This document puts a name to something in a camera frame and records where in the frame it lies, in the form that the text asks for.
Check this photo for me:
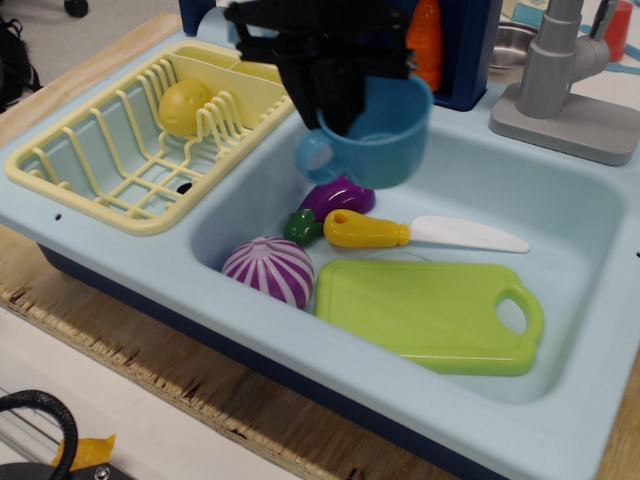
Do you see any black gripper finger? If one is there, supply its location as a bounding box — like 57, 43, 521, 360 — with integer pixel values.
316, 69, 365, 135
278, 67, 319, 130

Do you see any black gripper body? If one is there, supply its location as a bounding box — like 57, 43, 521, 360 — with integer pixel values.
223, 1, 416, 78

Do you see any blue plastic cup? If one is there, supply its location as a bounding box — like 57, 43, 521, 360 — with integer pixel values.
295, 75, 433, 189

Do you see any pale yellow drying rack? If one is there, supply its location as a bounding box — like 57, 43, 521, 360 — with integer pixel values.
5, 41, 294, 235

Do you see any red plastic cup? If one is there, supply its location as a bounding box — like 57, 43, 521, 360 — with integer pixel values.
604, 1, 633, 62

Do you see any light blue toy sink unit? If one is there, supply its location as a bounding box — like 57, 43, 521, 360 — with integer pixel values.
1, 33, 639, 479

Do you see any orange toy carrot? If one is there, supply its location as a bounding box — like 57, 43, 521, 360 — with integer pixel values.
406, 0, 444, 92

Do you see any purple toy eggplant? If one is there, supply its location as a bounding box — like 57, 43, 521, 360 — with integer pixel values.
283, 177, 376, 247

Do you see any dark blue utensil holder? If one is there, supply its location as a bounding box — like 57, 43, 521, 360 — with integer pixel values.
347, 0, 503, 112

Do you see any yellow toy potato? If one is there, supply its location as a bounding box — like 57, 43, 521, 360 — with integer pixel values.
159, 79, 211, 137

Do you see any metal bowl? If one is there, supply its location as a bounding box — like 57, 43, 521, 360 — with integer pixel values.
490, 22, 538, 70

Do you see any purple striped toy onion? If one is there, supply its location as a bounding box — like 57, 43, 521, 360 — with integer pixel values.
222, 237, 315, 309

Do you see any grey toy faucet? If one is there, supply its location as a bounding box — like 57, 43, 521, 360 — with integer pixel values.
489, 1, 639, 166

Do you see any green plastic cutting board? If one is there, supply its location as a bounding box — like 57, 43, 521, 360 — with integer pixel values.
315, 260, 545, 376

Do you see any black bag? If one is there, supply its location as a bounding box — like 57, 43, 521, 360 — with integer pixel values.
1, 18, 42, 113

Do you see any wooden board base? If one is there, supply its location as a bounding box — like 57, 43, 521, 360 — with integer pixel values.
0, 12, 640, 480

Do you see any yellow tape piece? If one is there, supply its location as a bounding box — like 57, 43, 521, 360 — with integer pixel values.
70, 434, 116, 471

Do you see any yellow handled toy knife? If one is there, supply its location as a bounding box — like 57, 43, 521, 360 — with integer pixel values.
323, 209, 530, 254

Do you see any black cable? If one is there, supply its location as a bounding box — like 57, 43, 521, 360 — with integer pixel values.
0, 389, 80, 480

